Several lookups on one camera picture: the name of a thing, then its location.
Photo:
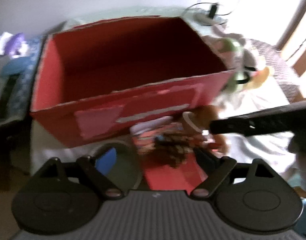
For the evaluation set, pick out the yellow plush toy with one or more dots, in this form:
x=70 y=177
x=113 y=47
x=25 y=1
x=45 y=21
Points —
x=259 y=79

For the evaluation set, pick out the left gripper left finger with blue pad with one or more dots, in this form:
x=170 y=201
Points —
x=106 y=161

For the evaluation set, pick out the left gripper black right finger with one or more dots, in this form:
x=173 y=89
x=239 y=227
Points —
x=216 y=169

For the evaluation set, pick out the striped grey pillow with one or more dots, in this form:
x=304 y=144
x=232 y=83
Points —
x=275 y=64

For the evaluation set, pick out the blue checkered cloth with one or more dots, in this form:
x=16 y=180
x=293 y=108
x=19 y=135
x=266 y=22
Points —
x=17 y=75

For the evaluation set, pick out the white power strip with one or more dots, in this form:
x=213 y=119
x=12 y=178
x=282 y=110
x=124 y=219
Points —
x=204 y=20

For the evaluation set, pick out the green mushroom plush toy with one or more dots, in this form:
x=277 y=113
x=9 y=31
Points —
x=236 y=81

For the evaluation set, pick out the small red patterned gift box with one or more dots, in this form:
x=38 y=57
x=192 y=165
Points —
x=166 y=148

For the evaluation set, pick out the wooden window frame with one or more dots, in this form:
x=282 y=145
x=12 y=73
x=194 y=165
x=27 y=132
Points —
x=292 y=58

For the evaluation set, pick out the large red cardboard box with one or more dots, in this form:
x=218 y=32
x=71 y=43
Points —
x=95 y=81

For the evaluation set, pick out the black charger plug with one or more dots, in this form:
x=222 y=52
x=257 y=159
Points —
x=213 y=10

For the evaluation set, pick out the white bunny plush toy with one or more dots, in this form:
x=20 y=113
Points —
x=231 y=48

